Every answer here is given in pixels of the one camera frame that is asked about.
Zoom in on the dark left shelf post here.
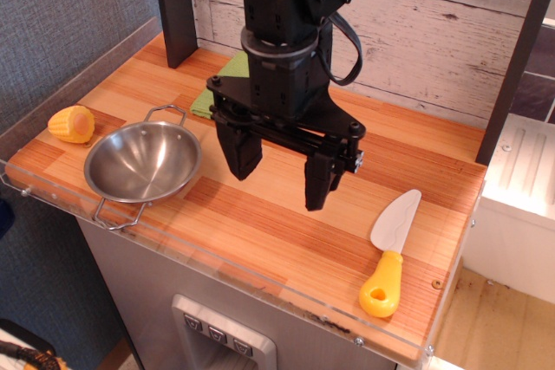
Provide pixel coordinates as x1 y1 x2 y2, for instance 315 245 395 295
158 0 198 68

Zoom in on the dark right shelf post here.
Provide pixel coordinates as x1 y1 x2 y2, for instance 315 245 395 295
475 0 551 166

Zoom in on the toy knife yellow handle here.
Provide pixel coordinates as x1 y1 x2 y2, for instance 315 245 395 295
359 189 421 318

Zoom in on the stainless steel bowl with handles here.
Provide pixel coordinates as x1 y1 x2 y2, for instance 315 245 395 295
84 104 202 230

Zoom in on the yellow toy corn cob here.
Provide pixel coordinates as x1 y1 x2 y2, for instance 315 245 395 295
48 105 95 144

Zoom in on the green towel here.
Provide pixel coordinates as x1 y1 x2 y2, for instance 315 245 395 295
189 50 251 120

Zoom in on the dark shelf post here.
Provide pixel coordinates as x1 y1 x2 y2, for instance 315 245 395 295
475 0 551 166
158 0 198 68

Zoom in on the grey toy fridge cabinet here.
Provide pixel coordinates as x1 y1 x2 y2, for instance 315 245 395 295
78 220 396 369

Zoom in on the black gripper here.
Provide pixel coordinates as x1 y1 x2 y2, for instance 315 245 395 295
207 29 365 211

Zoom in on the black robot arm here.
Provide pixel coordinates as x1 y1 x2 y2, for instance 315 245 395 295
207 0 366 211

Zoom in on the white toy sink unit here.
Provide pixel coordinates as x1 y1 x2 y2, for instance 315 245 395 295
462 114 554 302

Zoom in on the clear acrylic table edge guard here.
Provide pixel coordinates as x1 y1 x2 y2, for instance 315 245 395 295
0 159 486 362

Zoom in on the yellow object bottom left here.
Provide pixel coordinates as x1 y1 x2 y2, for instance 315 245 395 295
1 341 68 370

